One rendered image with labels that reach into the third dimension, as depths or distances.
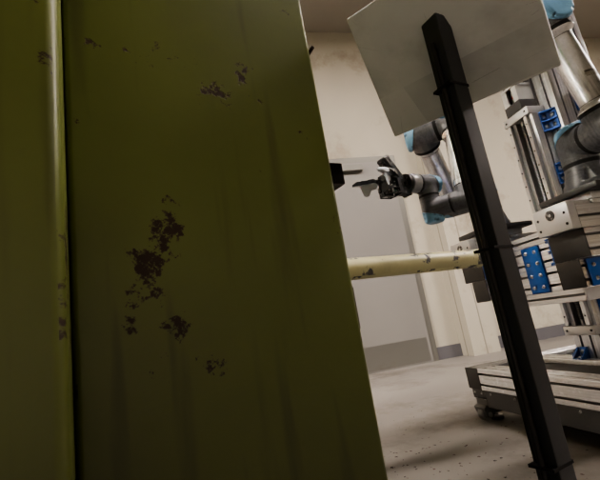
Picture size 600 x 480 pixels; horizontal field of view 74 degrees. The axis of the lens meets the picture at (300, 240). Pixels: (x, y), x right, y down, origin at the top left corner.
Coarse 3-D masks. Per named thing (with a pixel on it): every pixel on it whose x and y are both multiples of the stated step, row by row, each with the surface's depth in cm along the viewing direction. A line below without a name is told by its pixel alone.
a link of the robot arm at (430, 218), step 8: (432, 192) 148; (424, 200) 149; (432, 200) 147; (440, 200) 146; (448, 200) 144; (424, 208) 149; (432, 208) 147; (440, 208) 145; (448, 208) 144; (424, 216) 149; (432, 216) 147; (440, 216) 146; (432, 224) 151
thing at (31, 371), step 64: (0, 0) 46; (0, 64) 45; (0, 128) 43; (64, 128) 54; (0, 192) 41; (64, 192) 46; (0, 256) 40; (64, 256) 43; (0, 320) 39; (64, 320) 41; (0, 384) 37; (64, 384) 40; (0, 448) 36; (64, 448) 38
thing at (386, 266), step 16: (384, 256) 84; (400, 256) 86; (416, 256) 87; (432, 256) 89; (448, 256) 92; (464, 256) 94; (480, 256) 97; (352, 272) 78; (368, 272) 80; (384, 272) 82; (400, 272) 85; (416, 272) 88
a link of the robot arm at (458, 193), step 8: (440, 120) 160; (440, 128) 161; (448, 136) 157; (448, 144) 156; (448, 152) 155; (456, 168) 148; (456, 176) 146; (456, 184) 145; (456, 192) 143; (456, 200) 142; (464, 200) 141; (456, 208) 143; (464, 208) 143
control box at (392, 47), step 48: (384, 0) 82; (432, 0) 79; (480, 0) 75; (528, 0) 72; (384, 48) 86; (480, 48) 78; (528, 48) 75; (384, 96) 90; (432, 96) 86; (480, 96) 82
